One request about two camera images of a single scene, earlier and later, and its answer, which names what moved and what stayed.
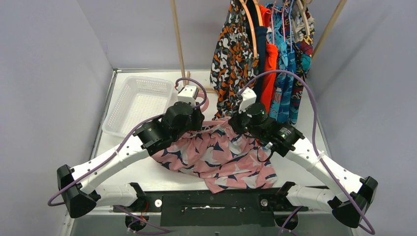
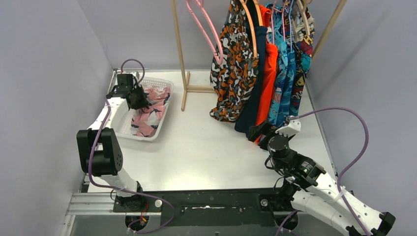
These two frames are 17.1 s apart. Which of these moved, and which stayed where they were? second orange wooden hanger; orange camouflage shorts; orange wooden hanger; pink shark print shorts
Moved: pink shark print shorts
Stayed: orange wooden hanger; orange camouflage shorts; second orange wooden hanger
